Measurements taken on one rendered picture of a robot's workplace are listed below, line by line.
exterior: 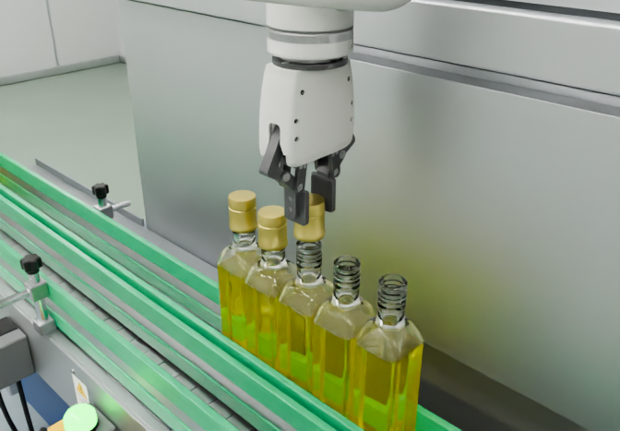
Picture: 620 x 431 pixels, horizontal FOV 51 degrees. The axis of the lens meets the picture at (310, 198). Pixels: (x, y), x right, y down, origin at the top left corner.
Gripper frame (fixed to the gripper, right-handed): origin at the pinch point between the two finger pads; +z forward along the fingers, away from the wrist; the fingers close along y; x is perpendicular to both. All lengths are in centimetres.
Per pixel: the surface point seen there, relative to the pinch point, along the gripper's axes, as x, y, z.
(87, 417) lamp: -24.3, 18.4, 34.6
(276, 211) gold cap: -5.4, 0.0, 3.5
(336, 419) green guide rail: 8.0, 4.2, 23.3
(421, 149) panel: 5.9, -11.9, -3.9
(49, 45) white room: -576, -240, 107
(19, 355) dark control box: -50, 17, 39
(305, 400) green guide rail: 3.3, 4.2, 23.5
